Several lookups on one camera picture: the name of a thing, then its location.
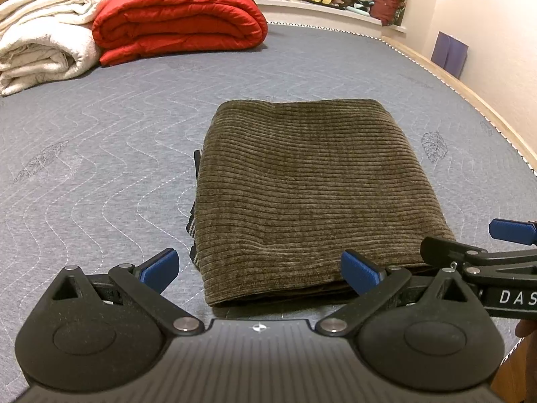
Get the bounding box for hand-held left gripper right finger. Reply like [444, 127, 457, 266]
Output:
[314, 250, 473, 337]

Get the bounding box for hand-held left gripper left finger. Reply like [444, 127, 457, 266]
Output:
[50, 249, 205, 337]

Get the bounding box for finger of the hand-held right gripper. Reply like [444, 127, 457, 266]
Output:
[420, 236, 490, 268]
[489, 218, 537, 247]

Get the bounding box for olive corduroy pants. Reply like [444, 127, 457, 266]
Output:
[187, 98, 458, 308]

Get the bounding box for person's right hand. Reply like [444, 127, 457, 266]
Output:
[515, 318, 537, 339]

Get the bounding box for red folded quilt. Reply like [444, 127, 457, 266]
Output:
[92, 0, 269, 67]

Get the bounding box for white folded blanket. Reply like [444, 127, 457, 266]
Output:
[0, 0, 114, 96]

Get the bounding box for wooden bed frame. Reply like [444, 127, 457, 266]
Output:
[255, 0, 537, 171]

